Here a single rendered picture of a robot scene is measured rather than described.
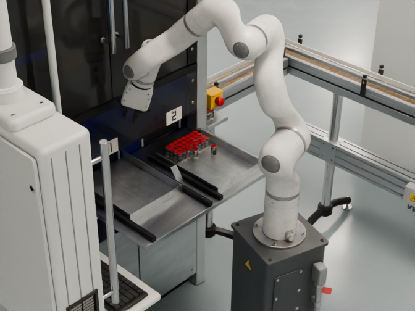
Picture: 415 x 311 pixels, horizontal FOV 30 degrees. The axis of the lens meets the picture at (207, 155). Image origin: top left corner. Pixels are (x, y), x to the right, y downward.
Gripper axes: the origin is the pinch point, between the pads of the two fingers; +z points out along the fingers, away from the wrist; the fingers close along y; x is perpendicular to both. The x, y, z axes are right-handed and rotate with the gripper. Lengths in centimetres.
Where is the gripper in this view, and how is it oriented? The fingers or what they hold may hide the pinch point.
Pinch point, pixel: (130, 115)
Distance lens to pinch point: 285.2
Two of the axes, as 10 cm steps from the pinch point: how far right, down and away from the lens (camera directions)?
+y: 9.5, 2.7, 1.8
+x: 0.4, -6.4, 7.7
